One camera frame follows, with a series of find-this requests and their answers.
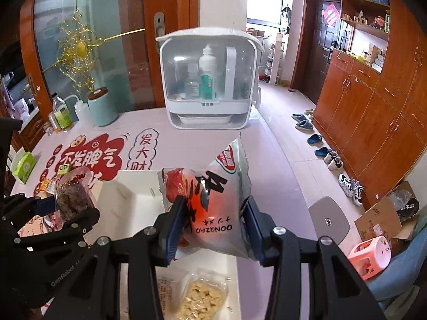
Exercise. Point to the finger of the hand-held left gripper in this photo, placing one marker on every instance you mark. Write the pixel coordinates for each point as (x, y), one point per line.
(73, 226)
(45, 205)

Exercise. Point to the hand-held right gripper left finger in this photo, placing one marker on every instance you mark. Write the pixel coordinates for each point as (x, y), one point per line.
(174, 231)

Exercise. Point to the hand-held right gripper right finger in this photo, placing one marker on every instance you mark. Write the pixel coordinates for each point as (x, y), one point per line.
(252, 231)

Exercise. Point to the clear red label snack packet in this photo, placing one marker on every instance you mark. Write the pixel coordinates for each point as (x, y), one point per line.
(71, 196)

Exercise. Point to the small green snack packet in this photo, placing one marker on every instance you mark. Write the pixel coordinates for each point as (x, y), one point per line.
(64, 170)

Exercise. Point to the white red snack bag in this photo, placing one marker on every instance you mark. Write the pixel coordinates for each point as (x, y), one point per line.
(216, 200)

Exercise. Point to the white plastic storage bin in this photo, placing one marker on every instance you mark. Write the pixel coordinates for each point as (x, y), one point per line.
(133, 190)

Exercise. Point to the clear tray of beige snacks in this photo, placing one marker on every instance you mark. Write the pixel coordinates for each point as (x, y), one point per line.
(200, 300)

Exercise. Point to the green tissue box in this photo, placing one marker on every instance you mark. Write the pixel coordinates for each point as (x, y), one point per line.
(22, 166)

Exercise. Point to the grey chair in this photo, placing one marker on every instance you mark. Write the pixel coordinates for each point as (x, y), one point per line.
(328, 211)

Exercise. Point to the small glass jar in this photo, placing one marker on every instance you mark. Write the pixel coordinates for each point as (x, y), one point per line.
(54, 123)

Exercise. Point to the clear bottle green label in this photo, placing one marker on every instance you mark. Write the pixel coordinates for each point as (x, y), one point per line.
(62, 115)

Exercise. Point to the white squeeze bottle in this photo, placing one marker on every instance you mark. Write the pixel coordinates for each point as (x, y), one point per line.
(81, 111)

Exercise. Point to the light blue canister wooden lid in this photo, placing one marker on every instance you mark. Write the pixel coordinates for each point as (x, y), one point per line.
(103, 110)

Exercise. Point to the row of shoes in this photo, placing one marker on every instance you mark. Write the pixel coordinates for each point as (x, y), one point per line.
(303, 126)

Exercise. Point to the pink plastic stool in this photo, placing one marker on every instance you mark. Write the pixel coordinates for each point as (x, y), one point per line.
(370, 256)

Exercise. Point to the cardboard box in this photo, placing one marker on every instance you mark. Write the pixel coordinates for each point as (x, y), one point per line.
(377, 220)

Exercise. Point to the clear plastic bag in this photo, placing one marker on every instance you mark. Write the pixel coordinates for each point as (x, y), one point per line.
(398, 197)

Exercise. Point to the blue cloth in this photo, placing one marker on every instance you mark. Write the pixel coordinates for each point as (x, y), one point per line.
(397, 273)

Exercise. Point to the black round container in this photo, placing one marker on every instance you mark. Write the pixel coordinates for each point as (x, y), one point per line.
(409, 208)

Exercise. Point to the white organizer box clear window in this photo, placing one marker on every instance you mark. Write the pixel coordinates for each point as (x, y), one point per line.
(240, 73)

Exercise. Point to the glass door gold ornament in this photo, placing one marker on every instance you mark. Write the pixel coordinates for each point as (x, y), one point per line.
(110, 60)

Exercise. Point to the wooden cabinet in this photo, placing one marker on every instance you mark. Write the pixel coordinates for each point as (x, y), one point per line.
(367, 120)

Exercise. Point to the white shoe rack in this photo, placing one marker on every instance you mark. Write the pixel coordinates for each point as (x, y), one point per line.
(275, 60)

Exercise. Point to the dark brown door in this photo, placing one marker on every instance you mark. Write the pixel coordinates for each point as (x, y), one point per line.
(317, 56)

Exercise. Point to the stack of small boxes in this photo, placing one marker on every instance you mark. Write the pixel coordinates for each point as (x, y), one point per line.
(375, 56)

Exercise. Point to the grey hanging garment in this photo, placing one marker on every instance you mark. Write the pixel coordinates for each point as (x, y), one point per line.
(286, 15)

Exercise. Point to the red door decoration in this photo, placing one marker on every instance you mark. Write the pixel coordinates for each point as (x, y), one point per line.
(332, 14)

